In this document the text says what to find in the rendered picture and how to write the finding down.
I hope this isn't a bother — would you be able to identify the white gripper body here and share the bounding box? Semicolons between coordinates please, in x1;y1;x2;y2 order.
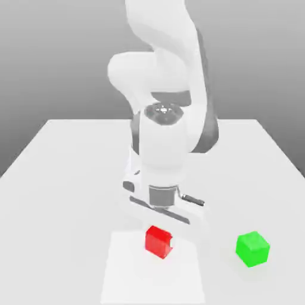
125;194;206;239

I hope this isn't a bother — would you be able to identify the small red cube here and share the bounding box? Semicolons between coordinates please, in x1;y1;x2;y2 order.
144;225;174;260

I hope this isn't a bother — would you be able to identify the small green cube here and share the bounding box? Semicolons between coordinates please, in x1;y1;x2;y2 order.
235;230;271;268

